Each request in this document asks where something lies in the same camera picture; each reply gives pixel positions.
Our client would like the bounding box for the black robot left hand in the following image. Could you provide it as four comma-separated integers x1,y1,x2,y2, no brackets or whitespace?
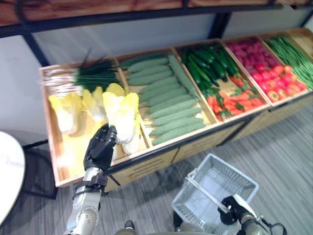
83,123,118,172

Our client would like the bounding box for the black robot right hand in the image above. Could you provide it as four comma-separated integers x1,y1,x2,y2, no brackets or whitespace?
219,194,257,225

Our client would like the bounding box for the metal wire basket handle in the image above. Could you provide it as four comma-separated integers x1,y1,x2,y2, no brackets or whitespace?
185,168,230,213

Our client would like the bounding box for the yellow napa cabbage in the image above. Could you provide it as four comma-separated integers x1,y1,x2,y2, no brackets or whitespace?
102,92,140,145
106,83,126,97
82,86,109,123
121,115,143,155
48,93,84,136

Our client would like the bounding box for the white plastic shopping basket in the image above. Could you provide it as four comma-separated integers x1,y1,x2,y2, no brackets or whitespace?
172,153,259,235

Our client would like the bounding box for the wooden crate with cabbages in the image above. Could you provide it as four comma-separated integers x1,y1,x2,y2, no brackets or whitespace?
38,56,154,188

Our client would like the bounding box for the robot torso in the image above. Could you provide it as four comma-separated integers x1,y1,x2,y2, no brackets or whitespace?
124,219,242,235

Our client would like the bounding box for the black metal table stand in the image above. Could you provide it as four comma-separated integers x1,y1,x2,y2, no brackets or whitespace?
22,139,59,201

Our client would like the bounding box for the green onion bunch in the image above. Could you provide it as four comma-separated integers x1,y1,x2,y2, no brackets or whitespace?
40,55,123,94

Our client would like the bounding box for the bumpy green gourd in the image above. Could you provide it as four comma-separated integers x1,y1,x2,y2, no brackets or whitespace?
126,70,175,87
138,77,179,94
151,107,203,126
146,94,199,114
147,99,201,120
119,52,167,69
127,58,170,73
167,53,201,99
143,88,188,106
151,122,208,145
138,83,183,101
126,65,172,79
148,117,205,137

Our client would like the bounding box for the white round table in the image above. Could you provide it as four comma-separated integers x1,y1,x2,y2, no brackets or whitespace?
0,131,26,224

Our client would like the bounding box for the wooden crate with green gourds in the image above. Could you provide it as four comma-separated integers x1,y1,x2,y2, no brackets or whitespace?
114,47,219,148

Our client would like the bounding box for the wooden crate with cucumbers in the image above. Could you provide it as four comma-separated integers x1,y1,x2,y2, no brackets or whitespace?
173,38,271,123

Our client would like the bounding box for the wooden crate with tomatoes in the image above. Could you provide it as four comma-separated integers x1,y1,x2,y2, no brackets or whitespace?
222,34,311,106

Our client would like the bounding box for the dark green cucumber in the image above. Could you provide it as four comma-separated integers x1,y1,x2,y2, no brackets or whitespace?
219,46,240,77
192,48,216,65
187,52,211,84
212,58,228,82
202,46,230,71
197,72,214,92

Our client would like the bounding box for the brown wooden shelf board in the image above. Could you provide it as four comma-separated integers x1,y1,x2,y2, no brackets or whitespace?
0,0,313,26

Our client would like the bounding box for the green bean bunch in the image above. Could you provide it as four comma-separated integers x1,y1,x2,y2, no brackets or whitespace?
263,35,313,91

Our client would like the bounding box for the wooden crate with green beans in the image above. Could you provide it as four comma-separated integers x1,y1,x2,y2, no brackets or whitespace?
258,27,313,92

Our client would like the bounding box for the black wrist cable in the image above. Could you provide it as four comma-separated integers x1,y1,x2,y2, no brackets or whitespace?
258,216,289,235

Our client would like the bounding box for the wooden cabinet with black frame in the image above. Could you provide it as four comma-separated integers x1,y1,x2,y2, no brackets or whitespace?
104,90,313,193

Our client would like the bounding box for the black metal shelf frame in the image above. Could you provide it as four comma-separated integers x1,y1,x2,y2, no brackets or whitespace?
0,0,313,68

